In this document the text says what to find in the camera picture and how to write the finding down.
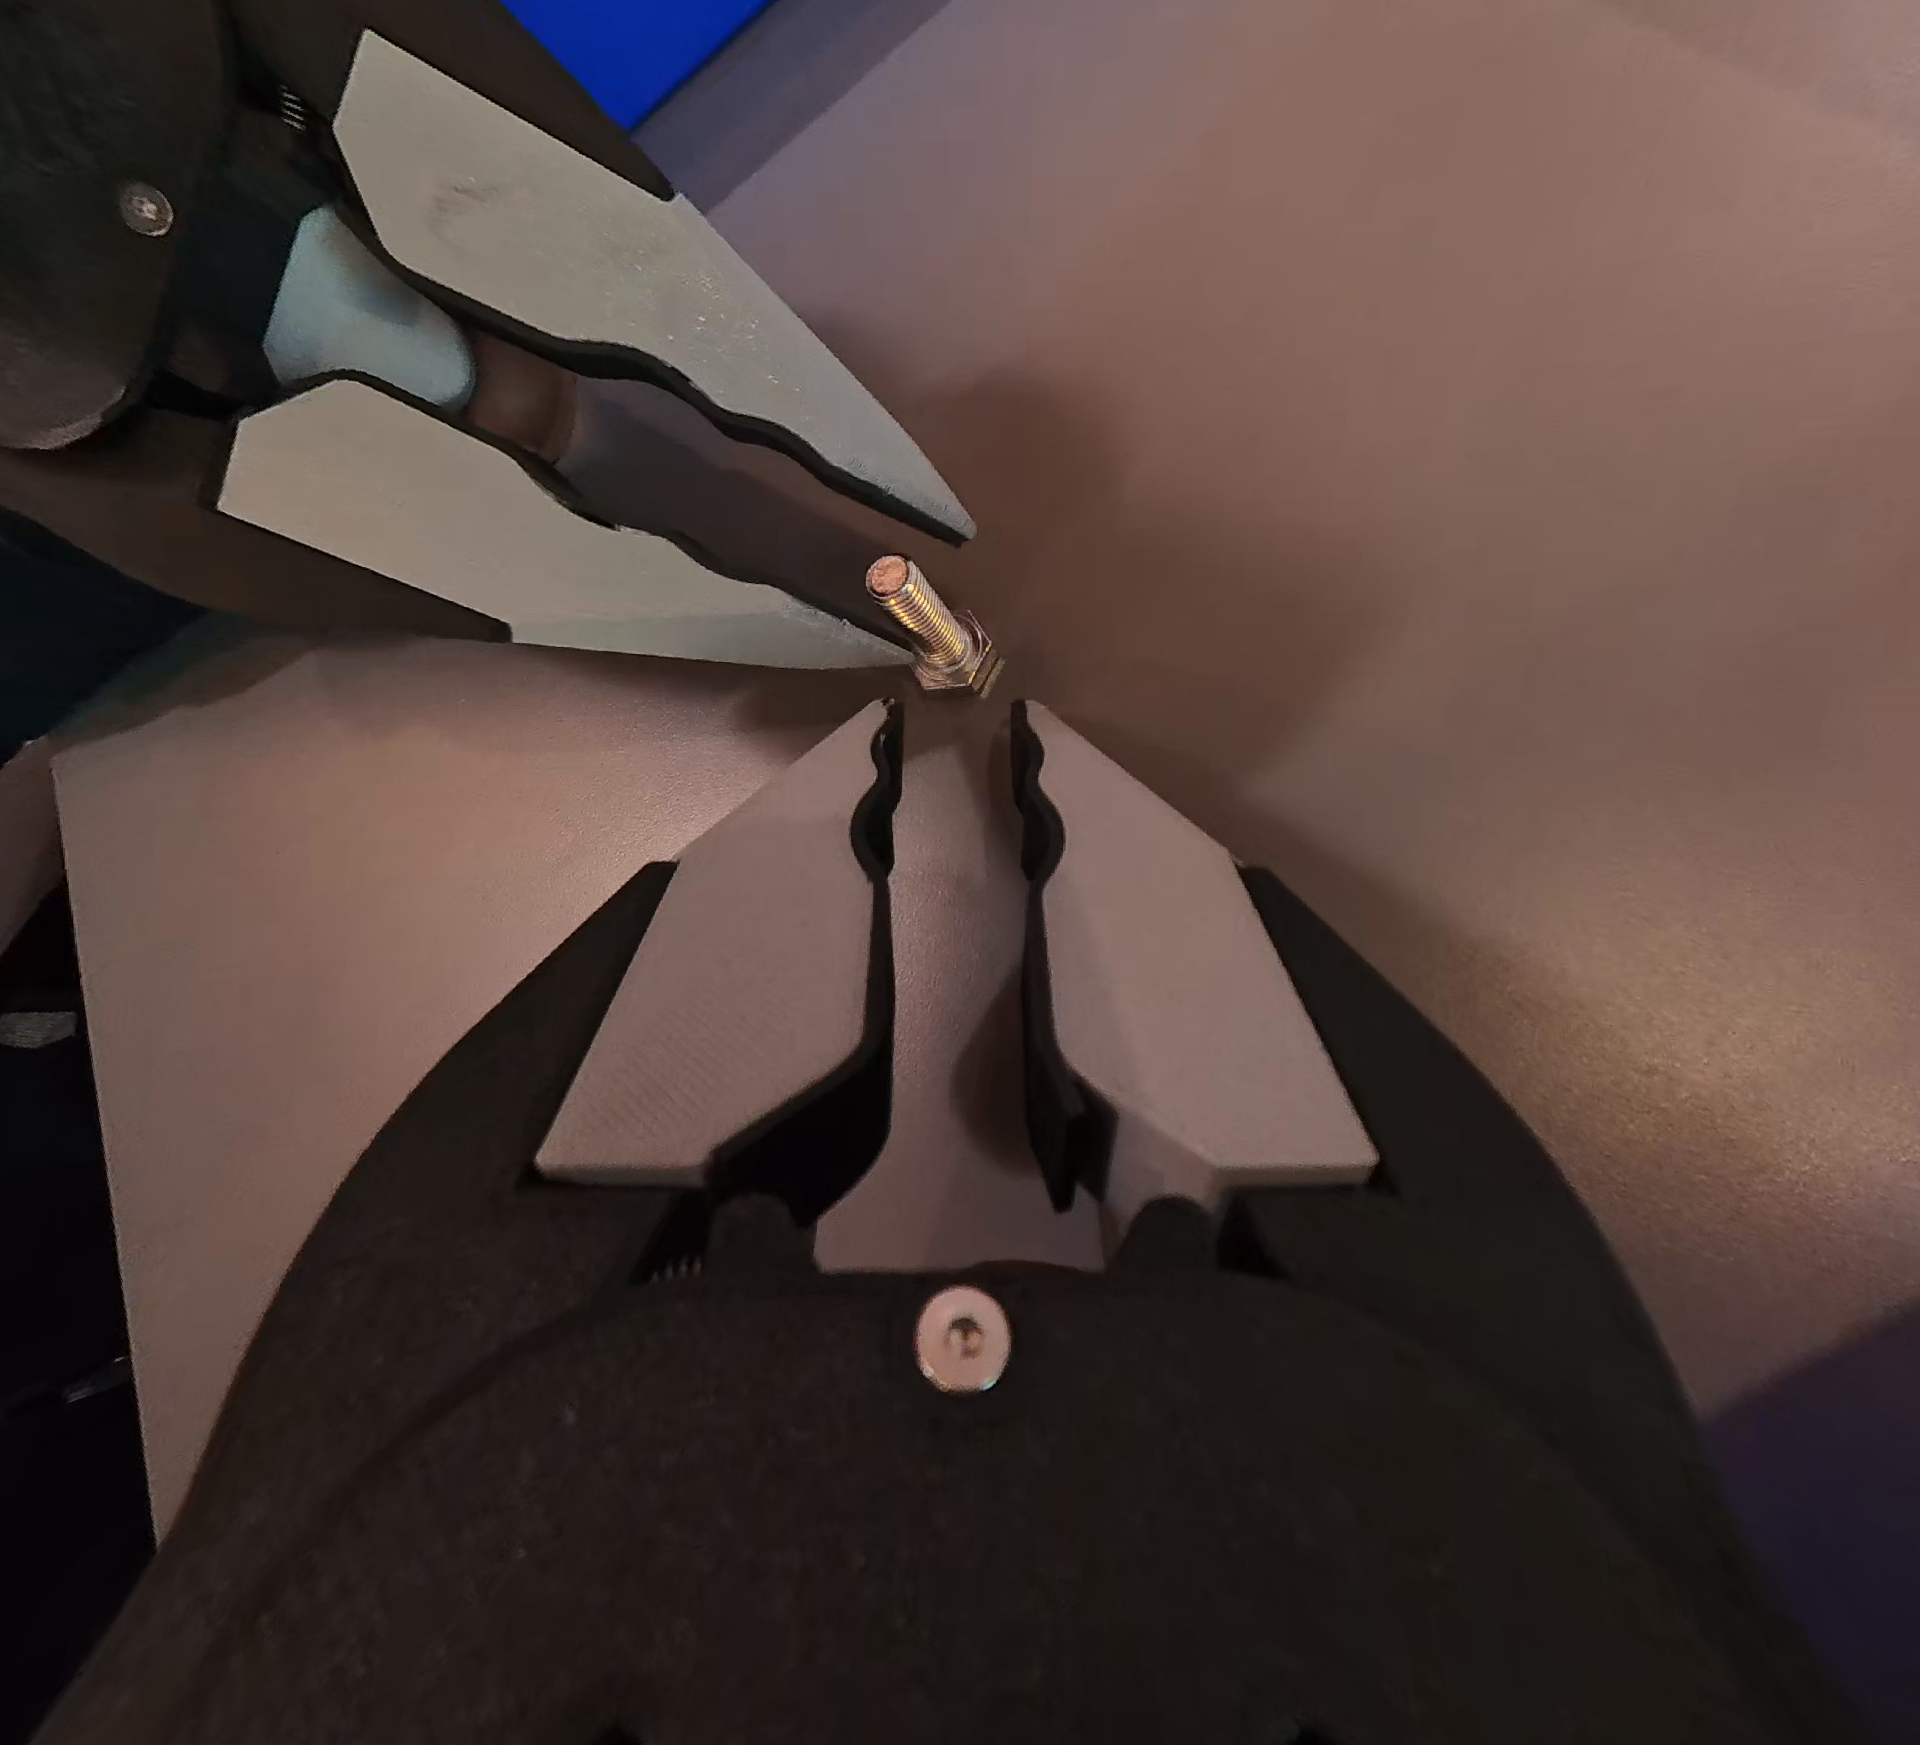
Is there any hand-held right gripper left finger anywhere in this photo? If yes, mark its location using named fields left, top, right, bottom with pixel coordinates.
left=532, top=699, right=909, bottom=1230

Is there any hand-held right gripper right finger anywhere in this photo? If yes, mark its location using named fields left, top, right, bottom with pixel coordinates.
left=1008, top=699, right=1382, bottom=1253

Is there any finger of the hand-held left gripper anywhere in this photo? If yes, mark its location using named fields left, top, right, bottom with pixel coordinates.
left=216, top=335, right=918, bottom=671
left=262, top=33, right=978, bottom=546

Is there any steel hex bolt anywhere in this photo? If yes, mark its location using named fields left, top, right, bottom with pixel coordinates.
left=866, top=552, right=1004, bottom=697

